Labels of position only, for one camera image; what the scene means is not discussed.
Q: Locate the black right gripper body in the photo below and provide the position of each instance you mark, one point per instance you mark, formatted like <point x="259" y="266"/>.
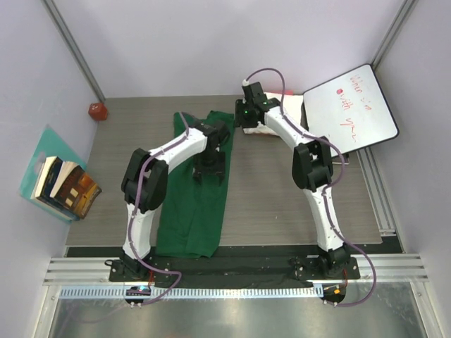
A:
<point x="243" y="116"/>

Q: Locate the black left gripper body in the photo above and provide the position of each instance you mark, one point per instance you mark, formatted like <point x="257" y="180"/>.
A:
<point x="209" y="162"/>

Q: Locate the green t shirt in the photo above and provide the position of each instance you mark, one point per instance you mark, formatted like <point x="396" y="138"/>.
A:
<point x="192" y="213"/>

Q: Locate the white dry-erase board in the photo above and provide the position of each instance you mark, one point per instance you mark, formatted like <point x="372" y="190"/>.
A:
<point x="350" y="111"/>

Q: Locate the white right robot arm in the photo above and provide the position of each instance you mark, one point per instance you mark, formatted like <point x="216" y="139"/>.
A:
<point x="312" y="170"/>

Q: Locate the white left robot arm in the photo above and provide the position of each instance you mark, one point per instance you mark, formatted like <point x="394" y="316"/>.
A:
<point x="145" y="185"/>

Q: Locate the stack of books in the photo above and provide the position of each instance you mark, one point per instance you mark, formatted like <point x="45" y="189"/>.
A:
<point x="63" y="187"/>

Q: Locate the folded white t shirt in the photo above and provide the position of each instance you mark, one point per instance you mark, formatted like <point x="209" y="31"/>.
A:
<point x="293" y="107"/>

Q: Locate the red cube block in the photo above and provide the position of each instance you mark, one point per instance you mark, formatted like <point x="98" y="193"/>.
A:
<point x="98" y="111"/>

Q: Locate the teal plastic folder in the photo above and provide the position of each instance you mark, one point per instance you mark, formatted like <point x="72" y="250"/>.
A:
<point x="49" y="144"/>

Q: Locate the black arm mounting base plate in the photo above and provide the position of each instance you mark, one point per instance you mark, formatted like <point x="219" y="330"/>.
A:
<point x="230" y="266"/>

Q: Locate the white slotted cable duct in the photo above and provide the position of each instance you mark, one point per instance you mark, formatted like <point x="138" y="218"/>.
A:
<point x="138" y="292"/>

